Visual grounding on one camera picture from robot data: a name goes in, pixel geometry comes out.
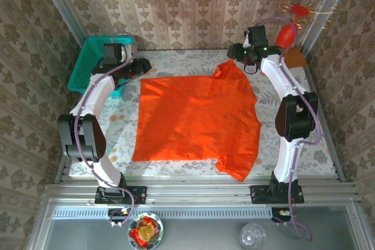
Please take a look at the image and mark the clear glass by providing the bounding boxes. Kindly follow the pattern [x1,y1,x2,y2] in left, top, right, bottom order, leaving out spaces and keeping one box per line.
[239,222,267,249]

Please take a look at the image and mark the small connector board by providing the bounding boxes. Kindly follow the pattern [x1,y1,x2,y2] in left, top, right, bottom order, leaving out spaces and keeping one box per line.
[107,207,132,218]
[271,207,294,223]

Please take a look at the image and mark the yellow food piece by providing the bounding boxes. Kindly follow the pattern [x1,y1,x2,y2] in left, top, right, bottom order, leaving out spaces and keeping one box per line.
[138,221,156,241]

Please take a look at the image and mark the red wrapper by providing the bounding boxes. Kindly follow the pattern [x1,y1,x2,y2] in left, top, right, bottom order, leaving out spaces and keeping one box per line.
[129,228,147,246]

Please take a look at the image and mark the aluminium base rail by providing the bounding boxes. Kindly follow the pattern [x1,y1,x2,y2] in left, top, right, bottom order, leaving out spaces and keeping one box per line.
[43,175,363,207]

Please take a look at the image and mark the red gold wire ornament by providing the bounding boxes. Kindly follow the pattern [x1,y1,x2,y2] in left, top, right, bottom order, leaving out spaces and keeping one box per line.
[275,0,342,69]

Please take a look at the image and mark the grey slotted cable duct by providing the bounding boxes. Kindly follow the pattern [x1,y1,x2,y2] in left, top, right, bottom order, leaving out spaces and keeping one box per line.
[51,207,275,219]

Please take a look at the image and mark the orange t-shirt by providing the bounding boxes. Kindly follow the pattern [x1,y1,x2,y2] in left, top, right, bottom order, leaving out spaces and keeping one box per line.
[131,59,263,183]

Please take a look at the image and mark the teal plastic basket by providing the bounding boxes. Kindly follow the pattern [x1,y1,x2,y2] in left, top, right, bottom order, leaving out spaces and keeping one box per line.
[67,36,136,98]

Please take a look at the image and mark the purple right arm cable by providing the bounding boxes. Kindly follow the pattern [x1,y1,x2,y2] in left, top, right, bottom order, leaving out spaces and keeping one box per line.
[254,16,322,241]

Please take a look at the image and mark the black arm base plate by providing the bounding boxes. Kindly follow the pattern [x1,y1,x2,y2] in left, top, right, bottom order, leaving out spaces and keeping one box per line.
[250,184,305,206]
[94,185,147,206]

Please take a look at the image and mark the floral tablecloth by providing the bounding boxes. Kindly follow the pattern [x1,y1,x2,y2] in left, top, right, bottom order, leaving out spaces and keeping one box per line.
[69,49,337,178]

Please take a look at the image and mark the patterned bowl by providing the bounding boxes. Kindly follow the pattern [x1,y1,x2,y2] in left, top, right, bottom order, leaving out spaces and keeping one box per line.
[128,211,164,250]

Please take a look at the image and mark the aluminium corner post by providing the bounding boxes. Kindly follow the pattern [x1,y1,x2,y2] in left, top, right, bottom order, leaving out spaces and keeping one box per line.
[33,0,86,47]
[300,0,357,56]

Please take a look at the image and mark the grey metal shelf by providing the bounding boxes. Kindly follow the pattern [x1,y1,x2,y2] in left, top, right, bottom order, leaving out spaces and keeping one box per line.
[28,198,374,250]

